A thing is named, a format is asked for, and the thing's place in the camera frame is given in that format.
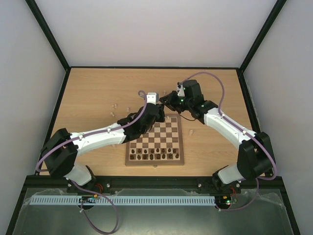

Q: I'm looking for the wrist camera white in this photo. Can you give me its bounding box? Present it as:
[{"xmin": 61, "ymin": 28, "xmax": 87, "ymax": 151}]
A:
[
  {"xmin": 177, "ymin": 82, "xmax": 185, "ymax": 97},
  {"xmin": 146, "ymin": 92, "xmax": 158, "ymax": 105}
]

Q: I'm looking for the dark pieces front row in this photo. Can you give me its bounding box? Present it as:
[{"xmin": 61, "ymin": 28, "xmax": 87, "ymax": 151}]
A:
[{"xmin": 129, "ymin": 153, "xmax": 180, "ymax": 161}]

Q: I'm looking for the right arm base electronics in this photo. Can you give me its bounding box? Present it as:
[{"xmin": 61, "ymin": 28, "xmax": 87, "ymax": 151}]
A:
[{"xmin": 215, "ymin": 186, "xmax": 241, "ymax": 211}]

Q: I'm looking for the black aluminium frame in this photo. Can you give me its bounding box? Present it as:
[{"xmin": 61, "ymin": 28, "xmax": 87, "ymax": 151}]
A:
[{"xmin": 6, "ymin": 0, "xmax": 300, "ymax": 235}]

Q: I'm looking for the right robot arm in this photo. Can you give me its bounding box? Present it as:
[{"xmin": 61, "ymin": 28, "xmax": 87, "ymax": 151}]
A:
[{"xmin": 159, "ymin": 80, "xmax": 275, "ymax": 192}]

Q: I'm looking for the grey slotted cable duct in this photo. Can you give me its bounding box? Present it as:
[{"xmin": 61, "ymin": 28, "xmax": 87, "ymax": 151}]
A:
[{"xmin": 29, "ymin": 195, "xmax": 215, "ymax": 206}]

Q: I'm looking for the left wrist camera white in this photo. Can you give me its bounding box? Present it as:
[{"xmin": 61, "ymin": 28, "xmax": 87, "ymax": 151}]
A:
[{"xmin": 146, "ymin": 92, "xmax": 158, "ymax": 105}]

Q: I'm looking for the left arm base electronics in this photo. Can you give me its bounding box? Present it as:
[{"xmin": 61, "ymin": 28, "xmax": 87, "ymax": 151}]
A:
[{"xmin": 79, "ymin": 183, "xmax": 103, "ymax": 210}]

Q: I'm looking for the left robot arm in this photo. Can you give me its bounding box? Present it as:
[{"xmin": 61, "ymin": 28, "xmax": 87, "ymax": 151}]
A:
[{"xmin": 41, "ymin": 103, "xmax": 165, "ymax": 187}]

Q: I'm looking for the wooden chess board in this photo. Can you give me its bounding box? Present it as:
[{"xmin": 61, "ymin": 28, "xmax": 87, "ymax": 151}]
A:
[{"xmin": 125, "ymin": 114, "xmax": 184, "ymax": 166}]

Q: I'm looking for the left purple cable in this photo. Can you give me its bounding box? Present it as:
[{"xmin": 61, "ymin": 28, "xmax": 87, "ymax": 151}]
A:
[{"xmin": 36, "ymin": 90, "xmax": 147, "ymax": 233}]

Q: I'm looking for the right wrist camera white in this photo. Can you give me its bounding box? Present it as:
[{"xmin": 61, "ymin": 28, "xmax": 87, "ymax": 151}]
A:
[{"xmin": 177, "ymin": 82, "xmax": 185, "ymax": 97}]

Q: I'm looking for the dark pieces row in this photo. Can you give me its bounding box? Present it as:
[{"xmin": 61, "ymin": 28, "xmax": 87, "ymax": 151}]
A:
[
  {"xmin": 129, "ymin": 153, "xmax": 180, "ymax": 161},
  {"xmin": 129, "ymin": 148, "xmax": 179, "ymax": 154}
]

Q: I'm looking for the dark pieces back row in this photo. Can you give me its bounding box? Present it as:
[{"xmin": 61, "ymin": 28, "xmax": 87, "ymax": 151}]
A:
[{"xmin": 129, "ymin": 148, "xmax": 179, "ymax": 154}]

